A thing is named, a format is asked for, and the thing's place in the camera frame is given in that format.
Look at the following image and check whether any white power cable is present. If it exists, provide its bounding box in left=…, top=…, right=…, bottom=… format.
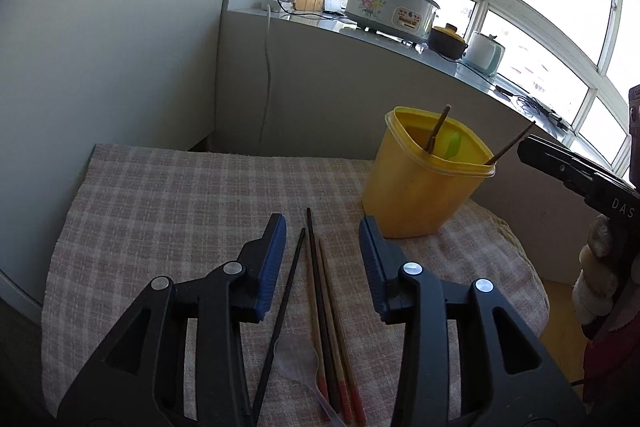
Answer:
left=259, top=4, right=274, bottom=148

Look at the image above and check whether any yellow plastic container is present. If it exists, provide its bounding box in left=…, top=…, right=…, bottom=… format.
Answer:
left=362, top=106, right=497, bottom=239

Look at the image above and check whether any person's right hand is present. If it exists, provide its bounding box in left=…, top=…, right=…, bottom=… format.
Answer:
left=572, top=214, right=619, bottom=324

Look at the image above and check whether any tangled black cable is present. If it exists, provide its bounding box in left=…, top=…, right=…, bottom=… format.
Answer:
left=515, top=94, right=544, bottom=113

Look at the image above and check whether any brown wooden chopstick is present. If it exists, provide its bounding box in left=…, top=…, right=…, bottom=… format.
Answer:
left=424, top=105, right=452, bottom=152
left=483, top=121, right=536, bottom=166

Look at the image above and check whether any pink checked cloth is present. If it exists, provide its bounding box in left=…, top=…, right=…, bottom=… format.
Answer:
left=41, top=143, right=551, bottom=427

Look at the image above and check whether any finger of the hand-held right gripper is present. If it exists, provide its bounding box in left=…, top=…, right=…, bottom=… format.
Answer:
left=517, top=134, right=622, bottom=210

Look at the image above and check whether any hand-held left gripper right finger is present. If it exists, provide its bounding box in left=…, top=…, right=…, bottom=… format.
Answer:
left=358, top=215, right=587, bottom=427

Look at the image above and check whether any white electric kettle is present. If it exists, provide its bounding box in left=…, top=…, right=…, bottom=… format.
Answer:
left=462, top=32, right=506, bottom=76

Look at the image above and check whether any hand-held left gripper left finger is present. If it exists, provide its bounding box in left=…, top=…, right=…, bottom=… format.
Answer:
left=56, top=213, right=288, bottom=427

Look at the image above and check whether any white windowsill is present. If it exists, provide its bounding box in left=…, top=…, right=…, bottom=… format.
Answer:
left=222, top=4, right=631, bottom=182

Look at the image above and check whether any clear plastic spoon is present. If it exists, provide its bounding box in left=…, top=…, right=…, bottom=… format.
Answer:
left=274, top=333, right=348, bottom=427

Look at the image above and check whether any green plastic spoon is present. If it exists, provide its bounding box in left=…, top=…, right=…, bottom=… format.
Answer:
left=442, top=132, right=464, bottom=160

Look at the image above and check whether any black handheld device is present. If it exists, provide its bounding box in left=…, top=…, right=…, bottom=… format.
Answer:
left=530, top=99, right=574, bottom=133

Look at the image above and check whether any dark casserole pot yellow lid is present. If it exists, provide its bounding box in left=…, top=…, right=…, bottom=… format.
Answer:
left=427, top=23, right=469, bottom=60

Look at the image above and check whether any white floral electric cooker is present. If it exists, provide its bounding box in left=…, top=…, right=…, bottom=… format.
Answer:
left=344, top=0, right=441, bottom=44

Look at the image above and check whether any thin black chopstick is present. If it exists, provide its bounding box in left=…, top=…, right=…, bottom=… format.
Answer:
left=251, top=227, right=307, bottom=415

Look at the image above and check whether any person's right forearm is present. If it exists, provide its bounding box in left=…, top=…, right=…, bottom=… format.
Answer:
left=581, top=307, right=640, bottom=400

